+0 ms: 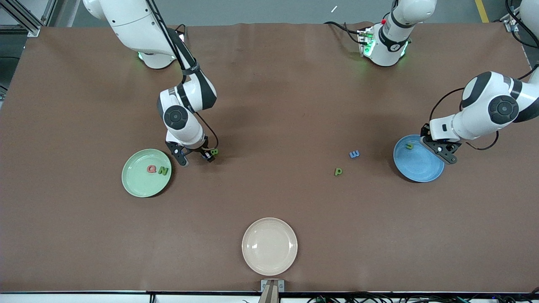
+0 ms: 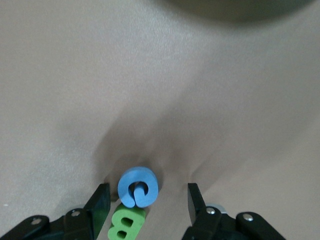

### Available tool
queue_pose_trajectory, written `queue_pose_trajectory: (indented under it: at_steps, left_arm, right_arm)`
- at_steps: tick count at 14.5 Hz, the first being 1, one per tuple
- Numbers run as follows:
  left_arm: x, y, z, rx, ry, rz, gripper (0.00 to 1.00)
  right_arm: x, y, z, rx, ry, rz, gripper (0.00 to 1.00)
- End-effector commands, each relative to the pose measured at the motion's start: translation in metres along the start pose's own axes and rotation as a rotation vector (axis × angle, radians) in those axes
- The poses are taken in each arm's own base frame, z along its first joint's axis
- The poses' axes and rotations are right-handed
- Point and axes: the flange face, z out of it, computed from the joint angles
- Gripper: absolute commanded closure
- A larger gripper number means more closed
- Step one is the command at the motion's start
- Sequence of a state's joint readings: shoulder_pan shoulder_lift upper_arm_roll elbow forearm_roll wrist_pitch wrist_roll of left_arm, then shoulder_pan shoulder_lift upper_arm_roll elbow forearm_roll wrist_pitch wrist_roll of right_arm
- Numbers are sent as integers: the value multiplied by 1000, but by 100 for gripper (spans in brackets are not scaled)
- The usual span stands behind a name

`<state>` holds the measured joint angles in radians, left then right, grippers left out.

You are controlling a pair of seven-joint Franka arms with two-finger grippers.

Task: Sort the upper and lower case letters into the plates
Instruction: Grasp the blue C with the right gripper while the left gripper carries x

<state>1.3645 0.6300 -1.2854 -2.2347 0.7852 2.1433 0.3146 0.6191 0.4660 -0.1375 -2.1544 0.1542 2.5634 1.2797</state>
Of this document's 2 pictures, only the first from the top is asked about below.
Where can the blue letter m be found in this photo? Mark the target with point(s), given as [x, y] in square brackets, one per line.
[354, 154]

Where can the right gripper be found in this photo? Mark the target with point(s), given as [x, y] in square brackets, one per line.
[201, 150]

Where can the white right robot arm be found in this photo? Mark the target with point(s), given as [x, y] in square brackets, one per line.
[126, 25]

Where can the light green plate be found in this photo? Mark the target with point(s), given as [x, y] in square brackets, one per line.
[139, 183]

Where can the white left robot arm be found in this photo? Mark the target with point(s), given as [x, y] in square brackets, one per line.
[484, 105]

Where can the beige plate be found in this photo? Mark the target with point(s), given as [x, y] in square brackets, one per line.
[269, 246]

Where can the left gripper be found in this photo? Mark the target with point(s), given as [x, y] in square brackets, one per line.
[425, 131]

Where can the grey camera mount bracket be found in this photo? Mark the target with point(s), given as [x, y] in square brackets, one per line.
[272, 287]

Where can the yellow floor tape strip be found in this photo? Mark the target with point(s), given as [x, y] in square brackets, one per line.
[482, 11]

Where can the white panel below table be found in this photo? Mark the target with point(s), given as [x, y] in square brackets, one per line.
[206, 299]
[71, 299]

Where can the pink letter Q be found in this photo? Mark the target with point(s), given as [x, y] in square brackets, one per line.
[148, 169]

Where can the brown table cover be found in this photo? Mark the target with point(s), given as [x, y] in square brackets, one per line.
[269, 105]

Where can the green letter N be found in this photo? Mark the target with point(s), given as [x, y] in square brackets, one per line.
[163, 171]

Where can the blue plate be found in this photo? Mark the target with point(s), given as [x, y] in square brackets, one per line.
[414, 166]

